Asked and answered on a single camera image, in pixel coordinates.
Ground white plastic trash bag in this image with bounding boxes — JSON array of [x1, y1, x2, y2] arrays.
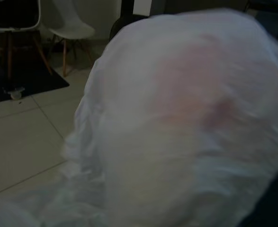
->
[[0, 8, 278, 227]]

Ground white chair wooden legs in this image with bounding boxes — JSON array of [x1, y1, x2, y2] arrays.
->
[[0, 0, 53, 80], [40, 0, 96, 78]]

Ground black floor mat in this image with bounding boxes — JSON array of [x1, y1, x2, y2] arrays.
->
[[0, 46, 70, 105]]

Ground black backpack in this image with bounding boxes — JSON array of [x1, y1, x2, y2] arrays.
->
[[0, 0, 39, 28]]

